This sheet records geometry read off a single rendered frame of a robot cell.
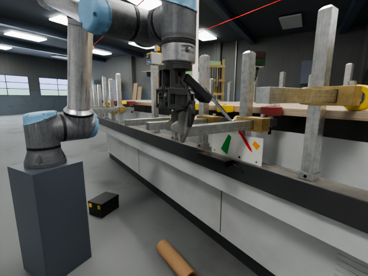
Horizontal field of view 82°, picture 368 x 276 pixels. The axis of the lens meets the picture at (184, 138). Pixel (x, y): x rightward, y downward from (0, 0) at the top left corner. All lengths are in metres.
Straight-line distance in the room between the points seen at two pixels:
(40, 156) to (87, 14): 0.80
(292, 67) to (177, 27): 9.26
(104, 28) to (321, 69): 0.57
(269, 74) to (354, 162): 9.01
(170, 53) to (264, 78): 9.32
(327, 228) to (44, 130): 1.20
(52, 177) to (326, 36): 1.20
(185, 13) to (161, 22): 0.07
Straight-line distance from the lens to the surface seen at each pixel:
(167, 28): 0.58
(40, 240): 1.32
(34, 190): 1.20
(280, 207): 0.84
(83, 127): 1.27
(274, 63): 9.85
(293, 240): 1.13
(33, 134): 1.24
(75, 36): 1.18
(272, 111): 0.87
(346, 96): 0.67
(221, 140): 0.92
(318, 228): 0.80
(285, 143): 1.00
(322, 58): 0.71
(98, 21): 0.59
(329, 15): 0.73
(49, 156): 1.24
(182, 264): 1.30
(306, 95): 0.53
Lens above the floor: 0.94
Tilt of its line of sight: 11 degrees down
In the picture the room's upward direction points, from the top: straight up
